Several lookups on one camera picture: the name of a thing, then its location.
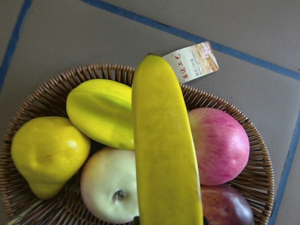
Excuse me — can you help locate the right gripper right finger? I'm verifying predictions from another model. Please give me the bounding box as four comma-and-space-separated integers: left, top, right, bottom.
203, 217, 209, 225

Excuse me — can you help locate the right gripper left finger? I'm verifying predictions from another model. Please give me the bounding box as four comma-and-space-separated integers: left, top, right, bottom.
133, 217, 140, 225

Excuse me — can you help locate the brown wicker basket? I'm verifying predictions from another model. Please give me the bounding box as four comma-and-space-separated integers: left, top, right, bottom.
0, 64, 274, 225

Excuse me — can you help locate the paper basket tag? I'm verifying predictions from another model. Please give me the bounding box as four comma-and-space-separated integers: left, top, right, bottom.
163, 41, 219, 83

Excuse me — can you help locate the dark purple mango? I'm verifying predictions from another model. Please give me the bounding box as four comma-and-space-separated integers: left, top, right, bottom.
201, 184, 254, 225

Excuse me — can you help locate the pale green apple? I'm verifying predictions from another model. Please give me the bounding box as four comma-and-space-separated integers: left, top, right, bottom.
80, 147, 139, 224

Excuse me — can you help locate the red apple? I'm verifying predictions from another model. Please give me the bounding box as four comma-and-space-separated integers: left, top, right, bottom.
188, 108, 250, 186

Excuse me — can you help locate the yellow pear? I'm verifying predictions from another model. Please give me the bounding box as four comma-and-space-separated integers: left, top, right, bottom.
11, 116, 91, 199

